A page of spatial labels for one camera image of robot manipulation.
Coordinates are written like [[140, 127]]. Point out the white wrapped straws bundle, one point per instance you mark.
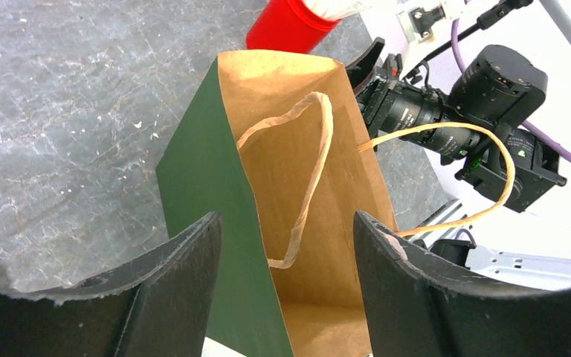
[[334, 10]]

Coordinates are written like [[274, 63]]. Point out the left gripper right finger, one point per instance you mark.
[[463, 310]]

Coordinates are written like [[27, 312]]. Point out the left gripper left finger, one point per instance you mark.
[[157, 304]]

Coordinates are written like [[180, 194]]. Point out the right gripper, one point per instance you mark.
[[389, 104]]

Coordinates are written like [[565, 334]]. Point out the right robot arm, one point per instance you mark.
[[479, 122]]

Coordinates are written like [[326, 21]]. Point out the red cup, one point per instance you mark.
[[288, 25]]

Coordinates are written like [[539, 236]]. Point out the green paper bag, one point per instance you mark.
[[274, 142]]

